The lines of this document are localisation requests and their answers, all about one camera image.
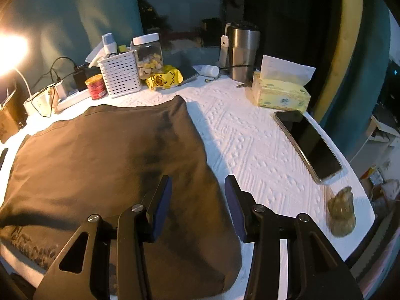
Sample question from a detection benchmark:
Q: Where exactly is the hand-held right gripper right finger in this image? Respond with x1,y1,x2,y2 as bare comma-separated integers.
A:
224,175,365,300

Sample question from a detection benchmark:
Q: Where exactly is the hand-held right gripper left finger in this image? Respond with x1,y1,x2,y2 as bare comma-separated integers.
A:
33,175,173,300

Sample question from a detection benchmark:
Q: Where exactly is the brown t-shirt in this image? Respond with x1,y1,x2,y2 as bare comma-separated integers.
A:
0,95,244,299

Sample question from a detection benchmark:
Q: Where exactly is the white quilted table cover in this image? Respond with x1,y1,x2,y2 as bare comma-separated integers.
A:
0,65,376,291

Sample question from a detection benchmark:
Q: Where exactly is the black smartphone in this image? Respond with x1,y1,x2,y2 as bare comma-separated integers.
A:
274,110,343,184

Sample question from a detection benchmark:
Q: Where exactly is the small green figurine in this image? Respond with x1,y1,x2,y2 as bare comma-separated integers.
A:
326,186,357,237

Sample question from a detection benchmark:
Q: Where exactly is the yellow tissue box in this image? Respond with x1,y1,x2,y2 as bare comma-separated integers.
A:
251,54,316,107

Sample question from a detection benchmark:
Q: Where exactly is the yellow snack packet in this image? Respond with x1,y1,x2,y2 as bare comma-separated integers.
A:
145,65,184,91

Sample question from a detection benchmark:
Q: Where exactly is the red tin can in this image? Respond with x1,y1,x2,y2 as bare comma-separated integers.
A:
85,74,105,101

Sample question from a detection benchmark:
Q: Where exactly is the grey notebook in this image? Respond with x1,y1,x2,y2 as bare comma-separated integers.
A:
178,62,200,85

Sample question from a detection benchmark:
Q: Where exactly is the white perforated basket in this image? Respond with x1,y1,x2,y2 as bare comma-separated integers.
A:
98,51,141,98

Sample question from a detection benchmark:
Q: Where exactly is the small white bottle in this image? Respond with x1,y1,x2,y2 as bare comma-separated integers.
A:
200,64,220,77

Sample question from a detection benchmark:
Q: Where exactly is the clear jar white lid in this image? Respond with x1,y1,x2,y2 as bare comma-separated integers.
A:
133,33,164,80

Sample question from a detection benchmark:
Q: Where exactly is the black power adapter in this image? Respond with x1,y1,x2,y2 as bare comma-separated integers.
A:
72,65,90,91

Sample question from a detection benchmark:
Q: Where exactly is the steel tumbler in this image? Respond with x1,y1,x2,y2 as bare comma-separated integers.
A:
225,22,261,82

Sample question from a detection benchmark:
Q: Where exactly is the white cube socket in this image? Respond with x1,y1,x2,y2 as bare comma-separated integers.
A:
31,88,56,118

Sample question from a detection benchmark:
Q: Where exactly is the white desk lamp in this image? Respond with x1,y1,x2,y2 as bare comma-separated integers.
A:
0,33,35,116

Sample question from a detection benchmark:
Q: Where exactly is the white crumpled tissue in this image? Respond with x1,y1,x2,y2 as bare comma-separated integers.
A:
85,42,107,68

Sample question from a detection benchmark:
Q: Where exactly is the white shelf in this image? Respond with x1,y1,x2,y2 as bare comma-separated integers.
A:
370,109,400,151

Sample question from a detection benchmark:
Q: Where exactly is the cardboard box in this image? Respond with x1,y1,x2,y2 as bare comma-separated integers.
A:
0,100,24,143

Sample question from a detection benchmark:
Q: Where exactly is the white grey spray bottle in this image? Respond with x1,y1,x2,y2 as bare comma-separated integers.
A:
102,33,117,55

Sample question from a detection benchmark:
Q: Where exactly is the teal curtain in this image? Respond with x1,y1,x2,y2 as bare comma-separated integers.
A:
322,0,394,160
0,0,141,79

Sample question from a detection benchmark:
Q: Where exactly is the dark door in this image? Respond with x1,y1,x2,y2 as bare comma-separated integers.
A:
219,0,341,79

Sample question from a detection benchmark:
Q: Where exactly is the black power cable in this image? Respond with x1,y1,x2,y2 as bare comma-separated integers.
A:
31,57,91,118

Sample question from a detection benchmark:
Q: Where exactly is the yellow padded post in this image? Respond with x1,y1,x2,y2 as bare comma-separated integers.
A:
312,0,365,119

